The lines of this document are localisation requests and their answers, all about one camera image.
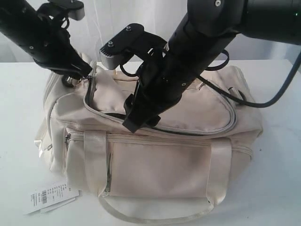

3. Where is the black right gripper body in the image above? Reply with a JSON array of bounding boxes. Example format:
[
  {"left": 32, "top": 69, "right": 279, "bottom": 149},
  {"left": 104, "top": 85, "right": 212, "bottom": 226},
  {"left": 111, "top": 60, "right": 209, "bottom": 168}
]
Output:
[{"left": 133, "top": 15, "right": 226, "bottom": 118}]

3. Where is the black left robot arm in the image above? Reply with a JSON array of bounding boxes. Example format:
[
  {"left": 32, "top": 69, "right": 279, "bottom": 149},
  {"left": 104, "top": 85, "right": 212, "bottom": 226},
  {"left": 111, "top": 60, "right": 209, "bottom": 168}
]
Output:
[{"left": 0, "top": 0, "right": 92, "bottom": 80}]

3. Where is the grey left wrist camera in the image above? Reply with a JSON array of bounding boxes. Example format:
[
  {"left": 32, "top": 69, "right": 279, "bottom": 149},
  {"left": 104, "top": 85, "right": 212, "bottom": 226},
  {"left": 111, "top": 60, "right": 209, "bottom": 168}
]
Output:
[{"left": 48, "top": 0, "right": 85, "bottom": 21}]

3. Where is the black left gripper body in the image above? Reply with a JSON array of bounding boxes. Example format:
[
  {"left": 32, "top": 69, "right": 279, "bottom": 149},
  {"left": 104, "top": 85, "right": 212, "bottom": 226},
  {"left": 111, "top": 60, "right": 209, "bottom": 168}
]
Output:
[{"left": 0, "top": 0, "right": 67, "bottom": 68}]

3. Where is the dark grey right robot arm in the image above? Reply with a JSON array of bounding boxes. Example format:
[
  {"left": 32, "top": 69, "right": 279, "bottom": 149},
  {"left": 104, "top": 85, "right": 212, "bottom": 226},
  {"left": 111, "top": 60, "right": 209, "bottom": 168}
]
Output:
[{"left": 123, "top": 0, "right": 301, "bottom": 132}]

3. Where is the white backdrop curtain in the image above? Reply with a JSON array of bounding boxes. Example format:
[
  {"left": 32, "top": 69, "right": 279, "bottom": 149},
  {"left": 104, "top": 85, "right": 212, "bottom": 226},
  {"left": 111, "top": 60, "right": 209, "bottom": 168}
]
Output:
[{"left": 0, "top": 0, "right": 301, "bottom": 71}]

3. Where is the white paper hang tag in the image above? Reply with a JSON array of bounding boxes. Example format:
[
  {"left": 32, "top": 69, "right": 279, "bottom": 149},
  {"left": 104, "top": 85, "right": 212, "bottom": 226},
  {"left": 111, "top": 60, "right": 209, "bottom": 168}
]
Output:
[{"left": 23, "top": 180, "right": 79, "bottom": 214}]

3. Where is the cream duffel bag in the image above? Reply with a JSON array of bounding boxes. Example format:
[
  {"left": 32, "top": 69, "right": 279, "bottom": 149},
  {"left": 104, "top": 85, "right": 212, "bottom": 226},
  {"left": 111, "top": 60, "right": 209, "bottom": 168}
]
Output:
[{"left": 35, "top": 54, "right": 262, "bottom": 225}]

